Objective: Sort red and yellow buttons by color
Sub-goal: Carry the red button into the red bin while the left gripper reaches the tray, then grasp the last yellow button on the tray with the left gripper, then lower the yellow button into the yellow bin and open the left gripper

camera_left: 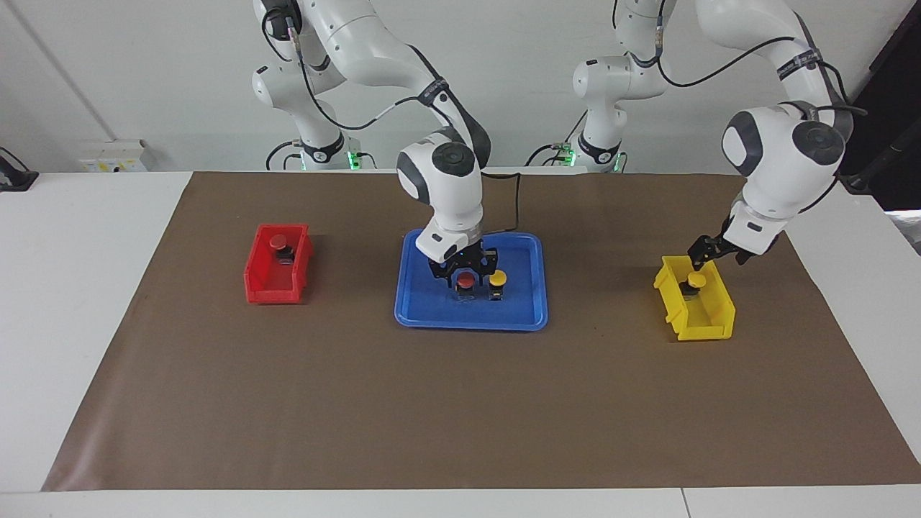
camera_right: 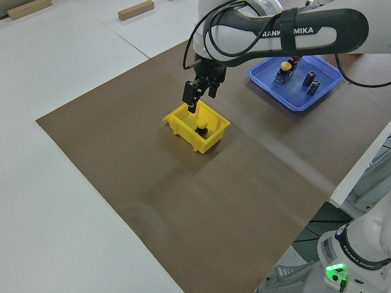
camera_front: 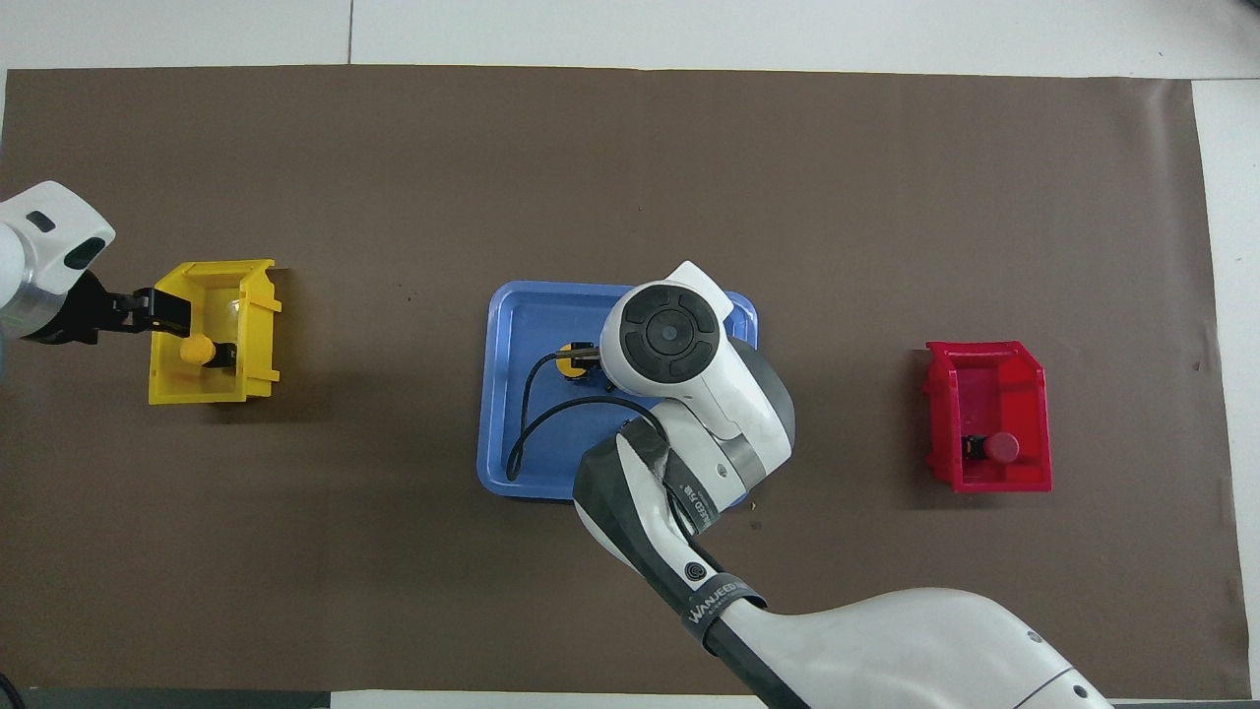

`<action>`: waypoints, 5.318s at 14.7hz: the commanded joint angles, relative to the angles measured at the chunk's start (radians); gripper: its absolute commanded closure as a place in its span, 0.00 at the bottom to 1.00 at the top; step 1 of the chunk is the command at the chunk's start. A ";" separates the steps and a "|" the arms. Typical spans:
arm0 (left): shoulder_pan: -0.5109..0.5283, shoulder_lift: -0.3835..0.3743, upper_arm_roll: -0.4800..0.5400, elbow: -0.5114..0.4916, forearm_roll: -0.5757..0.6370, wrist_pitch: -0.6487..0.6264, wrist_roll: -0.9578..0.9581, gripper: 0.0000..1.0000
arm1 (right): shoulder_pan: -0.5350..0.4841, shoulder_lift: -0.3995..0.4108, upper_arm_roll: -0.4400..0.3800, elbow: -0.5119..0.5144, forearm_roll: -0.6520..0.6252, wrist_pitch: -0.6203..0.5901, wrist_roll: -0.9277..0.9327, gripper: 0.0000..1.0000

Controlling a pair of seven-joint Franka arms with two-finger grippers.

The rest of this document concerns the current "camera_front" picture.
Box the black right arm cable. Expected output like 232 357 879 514
505 350 680 483

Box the brown paper mat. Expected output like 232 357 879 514
0 65 1251 695

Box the yellow plastic bin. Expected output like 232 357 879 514
148 259 284 406

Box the red plastic bin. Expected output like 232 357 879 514
923 340 1054 494

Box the blue plastic tray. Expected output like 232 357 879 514
476 281 760 509

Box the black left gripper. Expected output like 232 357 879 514
20 270 194 347

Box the yellow push button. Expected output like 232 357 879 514
179 335 240 370
554 340 603 383

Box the red push button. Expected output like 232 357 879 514
962 431 1022 466

